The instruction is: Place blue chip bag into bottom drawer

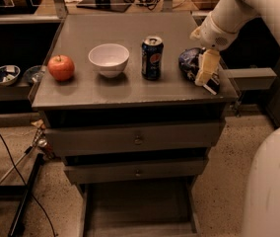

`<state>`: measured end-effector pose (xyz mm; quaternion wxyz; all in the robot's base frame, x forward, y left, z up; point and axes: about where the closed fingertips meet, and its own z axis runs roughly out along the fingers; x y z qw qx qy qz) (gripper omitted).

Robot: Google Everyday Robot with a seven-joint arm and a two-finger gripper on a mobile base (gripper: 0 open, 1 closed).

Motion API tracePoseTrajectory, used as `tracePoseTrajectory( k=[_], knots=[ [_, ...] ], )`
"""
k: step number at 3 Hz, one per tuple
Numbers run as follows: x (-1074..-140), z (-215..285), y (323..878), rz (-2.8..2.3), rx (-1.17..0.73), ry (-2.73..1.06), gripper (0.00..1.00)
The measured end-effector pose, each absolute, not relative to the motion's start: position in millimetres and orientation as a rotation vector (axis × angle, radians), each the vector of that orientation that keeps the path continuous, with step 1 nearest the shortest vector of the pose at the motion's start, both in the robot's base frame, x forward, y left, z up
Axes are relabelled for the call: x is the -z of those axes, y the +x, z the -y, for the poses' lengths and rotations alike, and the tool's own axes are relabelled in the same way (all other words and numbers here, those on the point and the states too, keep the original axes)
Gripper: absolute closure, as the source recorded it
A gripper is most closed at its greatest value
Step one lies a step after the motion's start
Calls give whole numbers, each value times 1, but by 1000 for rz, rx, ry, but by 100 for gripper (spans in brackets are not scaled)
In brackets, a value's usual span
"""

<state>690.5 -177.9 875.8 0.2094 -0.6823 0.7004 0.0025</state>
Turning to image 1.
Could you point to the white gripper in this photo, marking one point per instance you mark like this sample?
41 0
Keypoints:
213 34

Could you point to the blue chip bag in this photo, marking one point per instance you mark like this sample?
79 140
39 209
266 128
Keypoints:
188 63

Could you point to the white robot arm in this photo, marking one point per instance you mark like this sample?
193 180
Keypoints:
262 196

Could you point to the top grey drawer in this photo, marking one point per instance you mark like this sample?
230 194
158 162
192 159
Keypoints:
95 140

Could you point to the grey drawer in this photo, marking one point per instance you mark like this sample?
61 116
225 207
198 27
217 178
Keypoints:
153 169
95 140

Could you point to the grey drawer cabinet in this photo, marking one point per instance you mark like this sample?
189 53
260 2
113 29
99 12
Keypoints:
90 99

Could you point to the open bottom drawer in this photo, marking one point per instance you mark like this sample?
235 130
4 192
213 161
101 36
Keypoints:
146 208

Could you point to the middle grey drawer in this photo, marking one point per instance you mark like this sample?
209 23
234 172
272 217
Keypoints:
153 169

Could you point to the grey side shelf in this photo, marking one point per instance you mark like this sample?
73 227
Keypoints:
252 78

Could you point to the blue Pepsi can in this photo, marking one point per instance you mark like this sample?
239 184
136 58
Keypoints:
152 50

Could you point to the black monitor stand base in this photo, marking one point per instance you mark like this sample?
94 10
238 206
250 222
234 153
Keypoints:
119 6

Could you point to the red apple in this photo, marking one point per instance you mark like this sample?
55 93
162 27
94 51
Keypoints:
61 67

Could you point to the dark glass bowl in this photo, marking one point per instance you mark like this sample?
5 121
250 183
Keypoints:
33 74

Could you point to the white bowl with items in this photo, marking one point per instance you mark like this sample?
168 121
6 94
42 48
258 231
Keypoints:
9 74

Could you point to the black metal stand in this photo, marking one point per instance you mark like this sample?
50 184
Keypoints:
22 194

